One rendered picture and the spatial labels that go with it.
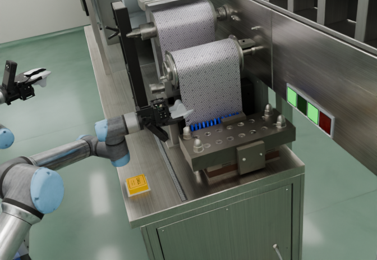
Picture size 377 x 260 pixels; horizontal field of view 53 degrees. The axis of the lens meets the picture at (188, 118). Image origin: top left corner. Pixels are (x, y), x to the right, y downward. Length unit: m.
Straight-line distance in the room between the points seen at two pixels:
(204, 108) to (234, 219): 0.43
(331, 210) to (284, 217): 1.01
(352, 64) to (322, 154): 2.03
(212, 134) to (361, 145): 0.55
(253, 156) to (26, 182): 0.74
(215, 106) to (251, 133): 0.18
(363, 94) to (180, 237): 0.80
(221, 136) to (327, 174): 1.54
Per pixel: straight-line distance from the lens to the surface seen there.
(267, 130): 1.39
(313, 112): 1.18
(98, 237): 2.58
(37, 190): 1.08
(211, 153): 1.30
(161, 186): 1.40
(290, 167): 1.42
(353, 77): 1.00
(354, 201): 2.64
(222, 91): 1.43
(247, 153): 1.33
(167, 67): 1.36
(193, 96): 1.39
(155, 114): 1.35
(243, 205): 1.42
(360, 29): 0.96
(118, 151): 1.39
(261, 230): 1.56
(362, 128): 1.02
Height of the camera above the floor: 1.80
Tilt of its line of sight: 31 degrees down
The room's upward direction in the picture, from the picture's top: 9 degrees counter-clockwise
